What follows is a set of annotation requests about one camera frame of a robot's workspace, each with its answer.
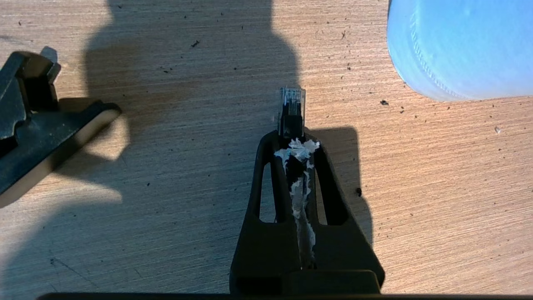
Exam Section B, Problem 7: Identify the white toilet paper roll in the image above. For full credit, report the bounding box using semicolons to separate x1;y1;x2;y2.
386;0;533;103

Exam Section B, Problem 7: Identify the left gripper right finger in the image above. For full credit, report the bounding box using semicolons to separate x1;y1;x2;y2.
300;132;385;272

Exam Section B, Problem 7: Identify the black cable with round disc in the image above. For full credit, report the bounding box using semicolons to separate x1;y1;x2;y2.
276;87;306;140

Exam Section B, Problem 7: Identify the black plastic clip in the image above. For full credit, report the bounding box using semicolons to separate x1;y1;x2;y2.
0;51;122;209

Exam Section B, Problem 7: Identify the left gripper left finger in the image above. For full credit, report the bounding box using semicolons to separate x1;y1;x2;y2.
229;131;301;293

